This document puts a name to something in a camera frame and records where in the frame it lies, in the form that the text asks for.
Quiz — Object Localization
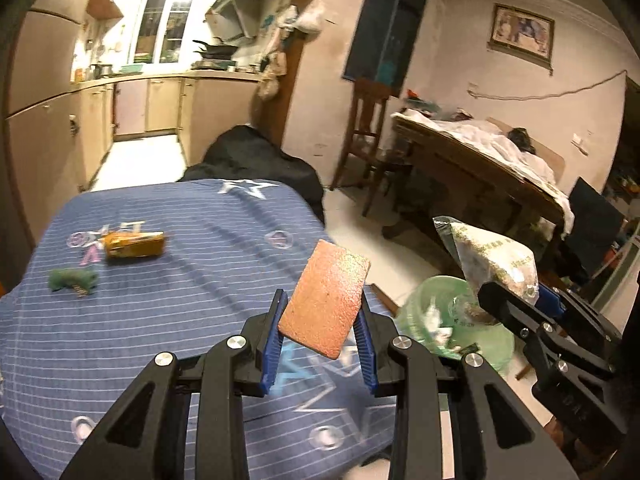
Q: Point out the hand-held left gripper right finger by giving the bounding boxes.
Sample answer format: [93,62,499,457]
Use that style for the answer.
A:
[352,299,566,480]

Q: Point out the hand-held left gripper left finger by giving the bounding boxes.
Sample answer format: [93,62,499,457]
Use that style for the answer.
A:
[60,290,289,480]

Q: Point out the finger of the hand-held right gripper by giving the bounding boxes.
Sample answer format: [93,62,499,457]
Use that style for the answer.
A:
[477,281,616,381]
[539,286,623,356]

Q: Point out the printed clear plastic wrapper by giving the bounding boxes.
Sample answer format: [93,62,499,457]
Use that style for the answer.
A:
[432,216,541,307]

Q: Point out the orange sponge pad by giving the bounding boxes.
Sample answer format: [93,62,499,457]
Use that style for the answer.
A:
[277,240,372,360]

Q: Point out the green plastic bin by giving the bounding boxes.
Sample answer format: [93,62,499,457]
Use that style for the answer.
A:
[397,275,516,376]

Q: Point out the crumpled white paper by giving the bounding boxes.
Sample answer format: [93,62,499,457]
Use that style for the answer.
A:
[424,304,454,347]

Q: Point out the dark flat panel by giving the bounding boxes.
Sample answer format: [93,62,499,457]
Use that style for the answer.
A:
[564,177,627,282]

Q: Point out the blue striped star tablecloth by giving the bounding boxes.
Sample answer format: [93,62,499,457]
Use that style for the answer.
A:
[0,177,401,480]

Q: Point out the wooden dining table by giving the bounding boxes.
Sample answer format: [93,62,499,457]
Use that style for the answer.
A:
[390,112,573,261]

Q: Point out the dark object on table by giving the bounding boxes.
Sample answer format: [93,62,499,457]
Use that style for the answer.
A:
[507,127,537,155]

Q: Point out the white table cloth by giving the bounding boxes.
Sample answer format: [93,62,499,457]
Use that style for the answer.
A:
[392,106,576,234]

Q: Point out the yellow carton box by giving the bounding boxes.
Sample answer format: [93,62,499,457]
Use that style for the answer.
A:
[102,230,166,261]

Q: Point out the black cloth bundle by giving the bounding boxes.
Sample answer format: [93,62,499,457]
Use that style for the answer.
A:
[181,125,327,227]

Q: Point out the green fuzzy scrap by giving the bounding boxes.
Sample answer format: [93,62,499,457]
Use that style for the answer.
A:
[48,267,99,297]

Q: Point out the wooden chair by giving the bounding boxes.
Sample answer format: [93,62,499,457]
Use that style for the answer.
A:
[331,78,417,217]

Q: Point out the beige kitchen counter cabinets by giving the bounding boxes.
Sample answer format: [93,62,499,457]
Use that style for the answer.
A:
[79,71,262,183]

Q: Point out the beige hanging cloth bags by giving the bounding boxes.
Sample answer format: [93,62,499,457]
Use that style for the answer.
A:
[256,4,290,102]

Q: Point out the dark window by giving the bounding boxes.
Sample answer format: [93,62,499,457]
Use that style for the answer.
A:
[342,0,444,99]

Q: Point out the black frying pan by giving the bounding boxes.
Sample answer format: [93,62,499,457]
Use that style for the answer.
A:
[192,39,241,62]

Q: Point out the beige refrigerator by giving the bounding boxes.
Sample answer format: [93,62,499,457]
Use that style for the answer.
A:
[4,7,84,243]

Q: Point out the white hanging plastic bag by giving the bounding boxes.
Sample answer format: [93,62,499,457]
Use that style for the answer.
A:
[294,0,327,34]

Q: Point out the range hood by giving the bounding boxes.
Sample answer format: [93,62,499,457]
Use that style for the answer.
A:
[204,0,259,45]

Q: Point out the kitchen window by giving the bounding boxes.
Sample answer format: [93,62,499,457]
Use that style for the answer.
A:
[128,0,202,67]

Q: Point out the wall cable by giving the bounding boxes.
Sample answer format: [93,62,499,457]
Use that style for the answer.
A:
[467,70,629,100]

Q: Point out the framed wall picture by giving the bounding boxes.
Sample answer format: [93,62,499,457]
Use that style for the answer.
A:
[487,2,556,70]

